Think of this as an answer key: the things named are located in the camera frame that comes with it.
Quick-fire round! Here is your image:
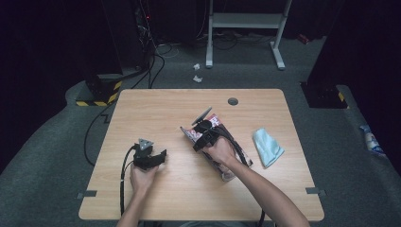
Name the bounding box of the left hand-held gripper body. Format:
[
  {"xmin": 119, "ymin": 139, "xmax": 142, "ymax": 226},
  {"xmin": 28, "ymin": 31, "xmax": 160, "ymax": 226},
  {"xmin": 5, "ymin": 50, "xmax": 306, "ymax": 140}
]
[{"xmin": 131, "ymin": 137, "xmax": 158, "ymax": 171}]

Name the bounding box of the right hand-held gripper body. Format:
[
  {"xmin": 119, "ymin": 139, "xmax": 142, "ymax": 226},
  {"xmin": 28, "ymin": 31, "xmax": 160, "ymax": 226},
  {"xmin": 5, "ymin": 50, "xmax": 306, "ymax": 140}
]
[{"xmin": 191, "ymin": 106, "xmax": 220, "ymax": 142}]

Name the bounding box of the glossy magazine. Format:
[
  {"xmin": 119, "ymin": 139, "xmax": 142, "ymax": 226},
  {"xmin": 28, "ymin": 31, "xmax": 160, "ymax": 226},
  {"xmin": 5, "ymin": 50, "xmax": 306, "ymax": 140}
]
[{"xmin": 180, "ymin": 113, "xmax": 253, "ymax": 183}]

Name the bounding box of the light blue cloth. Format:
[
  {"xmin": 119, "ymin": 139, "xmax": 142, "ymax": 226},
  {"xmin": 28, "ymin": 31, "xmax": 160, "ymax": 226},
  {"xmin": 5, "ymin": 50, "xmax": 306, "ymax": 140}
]
[{"xmin": 252, "ymin": 127, "xmax": 286, "ymax": 169}]

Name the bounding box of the person's right hand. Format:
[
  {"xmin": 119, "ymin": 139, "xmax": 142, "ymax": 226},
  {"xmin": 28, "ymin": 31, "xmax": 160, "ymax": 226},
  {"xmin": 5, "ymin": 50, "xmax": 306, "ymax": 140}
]
[{"xmin": 202, "ymin": 137, "xmax": 237, "ymax": 168}]

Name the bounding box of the person's left hand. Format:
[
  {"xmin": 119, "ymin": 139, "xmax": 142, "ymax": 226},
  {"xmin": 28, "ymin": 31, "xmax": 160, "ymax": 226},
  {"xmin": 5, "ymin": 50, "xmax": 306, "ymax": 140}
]
[{"xmin": 130, "ymin": 166, "xmax": 159, "ymax": 196}]

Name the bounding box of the black yellow striped stand base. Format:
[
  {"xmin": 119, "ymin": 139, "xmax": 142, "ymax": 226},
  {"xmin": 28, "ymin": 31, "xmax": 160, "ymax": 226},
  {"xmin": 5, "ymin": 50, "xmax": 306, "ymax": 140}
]
[
  {"xmin": 300, "ymin": 81, "xmax": 350, "ymax": 110},
  {"xmin": 75, "ymin": 74, "xmax": 123, "ymax": 108}
]

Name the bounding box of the person's grey clothing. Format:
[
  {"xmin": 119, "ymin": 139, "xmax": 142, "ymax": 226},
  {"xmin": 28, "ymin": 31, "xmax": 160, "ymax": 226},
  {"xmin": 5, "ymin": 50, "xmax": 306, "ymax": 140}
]
[{"xmin": 178, "ymin": 220, "xmax": 247, "ymax": 227}]

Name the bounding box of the white metal stand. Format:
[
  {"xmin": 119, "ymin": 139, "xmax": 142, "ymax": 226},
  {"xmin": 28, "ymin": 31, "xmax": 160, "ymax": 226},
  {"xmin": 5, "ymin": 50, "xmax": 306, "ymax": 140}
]
[{"xmin": 205, "ymin": 0, "xmax": 292, "ymax": 71}]

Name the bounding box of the dark equipment rack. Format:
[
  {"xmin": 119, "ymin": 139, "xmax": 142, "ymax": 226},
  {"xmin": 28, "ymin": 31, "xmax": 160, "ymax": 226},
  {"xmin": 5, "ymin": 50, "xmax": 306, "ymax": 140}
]
[{"xmin": 133, "ymin": 0, "xmax": 159, "ymax": 72}]

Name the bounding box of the black curtain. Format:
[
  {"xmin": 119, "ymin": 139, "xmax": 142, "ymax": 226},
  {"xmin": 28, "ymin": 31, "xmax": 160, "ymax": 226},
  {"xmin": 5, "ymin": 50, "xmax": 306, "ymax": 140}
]
[
  {"xmin": 306, "ymin": 0, "xmax": 401, "ymax": 178},
  {"xmin": 0, "ymin": 0, "xmax": 124, "ymax": 155}
]

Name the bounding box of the plastic packet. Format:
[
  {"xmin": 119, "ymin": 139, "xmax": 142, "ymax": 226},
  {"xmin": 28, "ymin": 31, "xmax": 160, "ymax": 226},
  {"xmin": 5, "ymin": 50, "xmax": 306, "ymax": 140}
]
[{"xmin": 358, "ymin": 125, "xmax": 384, "ymax": 157}]

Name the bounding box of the right hand-held gripper black cable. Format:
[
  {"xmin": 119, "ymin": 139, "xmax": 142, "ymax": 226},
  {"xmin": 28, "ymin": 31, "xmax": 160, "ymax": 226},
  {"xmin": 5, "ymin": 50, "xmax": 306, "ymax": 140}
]
[{"xmin": 217, "ymin": 126, "xmax": 266, "ymax": 227}]

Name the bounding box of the hand-held gripper black cable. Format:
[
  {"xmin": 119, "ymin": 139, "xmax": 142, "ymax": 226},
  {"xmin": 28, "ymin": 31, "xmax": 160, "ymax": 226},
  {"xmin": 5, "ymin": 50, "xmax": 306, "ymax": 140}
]
[
  {"xmin": 217, "ymin": 126, "xmax": 266, "ymax": 227},
  {"xmin": 118, "ymin": 144, "xmax": 140, "ymax": 217}
]

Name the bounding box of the left hand-held gripper black cable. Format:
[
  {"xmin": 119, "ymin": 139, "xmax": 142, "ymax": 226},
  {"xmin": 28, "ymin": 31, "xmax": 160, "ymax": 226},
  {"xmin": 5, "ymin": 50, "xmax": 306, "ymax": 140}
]
[{"xmin": 118, "ymin": 144, "xmax": 140, "ymax": 217}]

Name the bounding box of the black floor cable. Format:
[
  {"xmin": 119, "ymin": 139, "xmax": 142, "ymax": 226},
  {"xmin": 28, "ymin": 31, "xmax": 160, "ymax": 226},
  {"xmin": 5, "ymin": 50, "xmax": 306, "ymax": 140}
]
[
  {"xmin": 83, "ymin": 100, "xmax": 117, "ymax": 167},
  {"xmin": 131, "ymin": 53, "xmax": 166, "ymax": 90}
]

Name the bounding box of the grey table bracket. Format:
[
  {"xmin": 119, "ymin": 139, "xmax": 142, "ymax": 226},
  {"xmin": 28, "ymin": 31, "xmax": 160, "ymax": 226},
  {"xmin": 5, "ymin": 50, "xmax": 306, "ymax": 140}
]
[
  {"xmin": 76, "ymin": 190, "xmax": 98, "ymax": 201},
  {"xmin": 305, "ymin": 186, "xmax": 327, "ymax": 197}
]

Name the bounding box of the tangle of floor cables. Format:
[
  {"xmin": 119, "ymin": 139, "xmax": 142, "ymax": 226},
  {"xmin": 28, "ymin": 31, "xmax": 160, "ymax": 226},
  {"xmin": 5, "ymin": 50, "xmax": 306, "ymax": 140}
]
[{"xmin": 212, "ymin": 29, "xmax": 275, "ymax": 51}]

